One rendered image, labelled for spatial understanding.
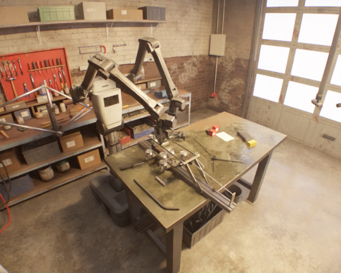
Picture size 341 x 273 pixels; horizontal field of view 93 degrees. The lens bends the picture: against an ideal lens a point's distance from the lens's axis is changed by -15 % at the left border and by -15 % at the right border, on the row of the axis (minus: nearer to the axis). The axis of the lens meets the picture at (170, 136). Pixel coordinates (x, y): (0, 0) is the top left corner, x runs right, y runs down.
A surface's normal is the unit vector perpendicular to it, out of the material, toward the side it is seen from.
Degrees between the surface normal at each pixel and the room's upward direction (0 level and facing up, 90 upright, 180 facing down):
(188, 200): 0
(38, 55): 90
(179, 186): 0
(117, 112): 90
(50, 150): 90
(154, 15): 90
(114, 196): 0
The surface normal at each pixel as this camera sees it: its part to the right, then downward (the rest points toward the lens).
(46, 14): 0.61, 0.39
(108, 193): 0.00, -0.87
